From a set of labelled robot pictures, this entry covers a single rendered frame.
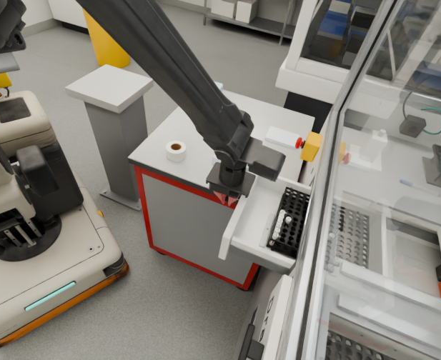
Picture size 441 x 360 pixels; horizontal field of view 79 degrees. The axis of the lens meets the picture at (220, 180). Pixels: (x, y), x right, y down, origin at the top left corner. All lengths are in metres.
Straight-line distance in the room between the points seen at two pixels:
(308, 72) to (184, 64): 1.04
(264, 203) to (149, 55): 0.55
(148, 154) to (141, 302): 0.81
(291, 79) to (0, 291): 1.51
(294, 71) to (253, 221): 0.82
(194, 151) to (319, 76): 0.67
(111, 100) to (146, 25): 1.00
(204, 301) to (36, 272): 0.77
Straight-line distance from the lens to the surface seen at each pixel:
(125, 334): 1.49
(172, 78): 0.34
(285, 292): 0.56
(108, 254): 1.33
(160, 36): 0.32
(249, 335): 0.54
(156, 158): 0.97
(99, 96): 1.33
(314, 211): 0.60
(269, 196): 0.79
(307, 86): 1.37
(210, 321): 1.48
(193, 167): 0.94
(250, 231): 0.71
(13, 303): 1.37
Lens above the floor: 1.43
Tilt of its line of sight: 47 degrees down
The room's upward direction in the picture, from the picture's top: 9 degrees clockwise
